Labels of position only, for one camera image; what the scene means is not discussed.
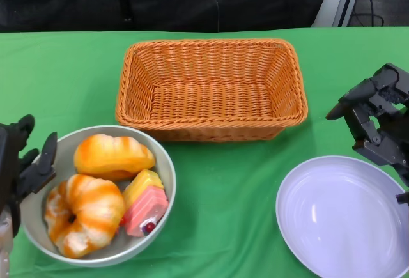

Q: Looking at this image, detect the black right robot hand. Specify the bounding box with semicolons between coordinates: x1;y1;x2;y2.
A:
325;63;409;206

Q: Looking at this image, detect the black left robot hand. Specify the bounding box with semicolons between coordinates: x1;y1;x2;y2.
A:
0;114;58;237

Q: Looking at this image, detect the grey green bowl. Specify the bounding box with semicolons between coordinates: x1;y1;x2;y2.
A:
19;125;176;268

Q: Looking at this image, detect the orange white striped ring bread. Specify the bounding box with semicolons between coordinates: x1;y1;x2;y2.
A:
43;174;126;259

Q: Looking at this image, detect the plain golden ring bread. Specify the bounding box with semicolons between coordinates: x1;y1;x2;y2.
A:
73;134;157;181

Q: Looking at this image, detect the white round plate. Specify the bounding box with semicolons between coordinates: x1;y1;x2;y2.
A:
275;155;409;278

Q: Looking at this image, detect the yellow pink layered cake slice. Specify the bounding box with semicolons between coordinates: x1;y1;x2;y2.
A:
123;169;169;237

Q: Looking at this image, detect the orange wicker basket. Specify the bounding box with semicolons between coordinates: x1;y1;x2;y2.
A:
114;37;308;143

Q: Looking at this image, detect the black backdrop curtain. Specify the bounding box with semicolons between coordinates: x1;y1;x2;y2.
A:
0;0;335;33

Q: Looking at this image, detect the thin black hanging cable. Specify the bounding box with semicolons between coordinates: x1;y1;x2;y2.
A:
204;0;221;33

